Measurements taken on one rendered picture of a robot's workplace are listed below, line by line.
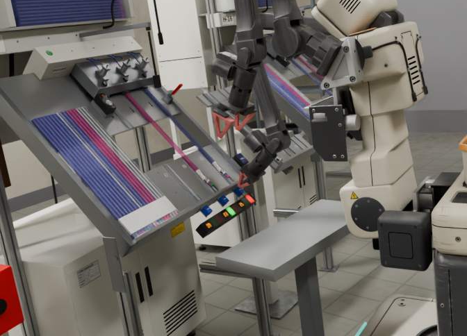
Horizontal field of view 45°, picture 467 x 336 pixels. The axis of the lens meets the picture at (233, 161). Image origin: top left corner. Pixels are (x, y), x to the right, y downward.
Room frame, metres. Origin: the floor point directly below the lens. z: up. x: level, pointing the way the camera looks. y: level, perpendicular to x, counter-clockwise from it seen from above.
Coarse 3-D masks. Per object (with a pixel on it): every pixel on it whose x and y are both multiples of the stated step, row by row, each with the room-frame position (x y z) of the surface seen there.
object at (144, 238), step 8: (232, 184) 2.03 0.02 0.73; (216, 192) 1.94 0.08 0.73; (224, 192) 2.00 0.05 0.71; (208, 200) 1.89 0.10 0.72; (192, 208) 1.81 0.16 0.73; (176, 216) 1.74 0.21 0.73; (184, 216) 1.79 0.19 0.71; (160, 224) 1.67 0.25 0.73; (168, 224) 1.71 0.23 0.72; (176, 224) 1.79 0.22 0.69; (152, 232) 1.63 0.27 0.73; (160, 232) 1.70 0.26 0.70; (136, 240) 1.57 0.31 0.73; (144, 240) 1.63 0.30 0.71; (136, 248) 1.63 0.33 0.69
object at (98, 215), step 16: (0, 96) 1.79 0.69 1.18; (0, 112) 1.80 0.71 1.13; (16, 112) 1.76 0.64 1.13; (16, 128) 1.77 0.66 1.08; (32, 128) 1.74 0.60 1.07; (32, 144) 1.74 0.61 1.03; (48, 144) 1.72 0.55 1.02; (48, 160) 1.71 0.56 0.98; (64, 176) 1.68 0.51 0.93; (80, 192) 1.65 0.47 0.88; (80, 208) 1.65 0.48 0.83; (96, 208) 1.62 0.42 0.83; (96, 224) 1.62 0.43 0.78; (112, 224) 1.59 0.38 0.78; (128, 240) 1.57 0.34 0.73
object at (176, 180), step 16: (176, 160) 2.01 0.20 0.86; (192, 160) 2.06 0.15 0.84; (208, 160) 2.11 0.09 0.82; (224, 160) 2.17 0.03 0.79; (160, 176) 1.89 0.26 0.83; (176, 176) 1.93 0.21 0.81; (192, 176) 1.98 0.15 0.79; (208, 176) 2.03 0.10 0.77; (224, 176) 2.07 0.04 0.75; (176, 192) 1.87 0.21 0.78; (192, 192) 1.91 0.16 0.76; (208, 192) 1.96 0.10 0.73
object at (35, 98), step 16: (0, 80) 1.86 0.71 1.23; (16, 80) 1.91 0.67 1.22; (32, 80) 1.95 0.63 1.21; (48, 80) 1.99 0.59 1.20; (64, 80) 2.04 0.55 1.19; (16, 96) 1.84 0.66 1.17; (32, 96) 1.88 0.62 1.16; (48, 96) 1.92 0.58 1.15; (64, 96) 1.97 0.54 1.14; (80, 96) 2.01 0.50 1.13; (112, 96) 2.11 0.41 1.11; (144, 96) 2.22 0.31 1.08; (160, 96) 2.28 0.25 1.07; (32, 112) 1.82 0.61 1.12; (48, 112) 1.86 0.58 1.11; (96, 112) 1.99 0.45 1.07; (128, 112) 2.09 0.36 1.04; (160, 112) 2.19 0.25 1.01; (176, 112) 2.25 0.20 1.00; (112, 128) 1.96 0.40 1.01; (128, 128) 2.01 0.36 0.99
